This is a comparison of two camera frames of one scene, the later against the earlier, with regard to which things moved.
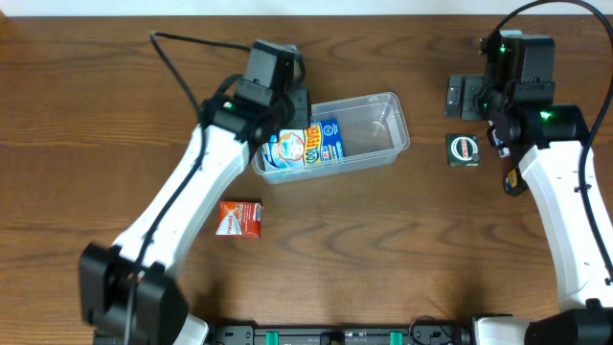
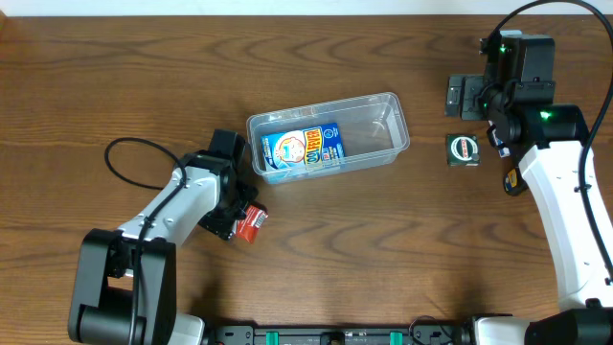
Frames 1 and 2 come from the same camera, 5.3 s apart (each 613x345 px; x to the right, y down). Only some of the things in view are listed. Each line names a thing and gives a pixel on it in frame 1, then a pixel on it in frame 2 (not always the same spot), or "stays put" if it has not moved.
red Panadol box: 240,219 stays put
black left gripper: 301,107 → 239,211
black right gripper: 460,96 stays put
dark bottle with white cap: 513,182 stays put
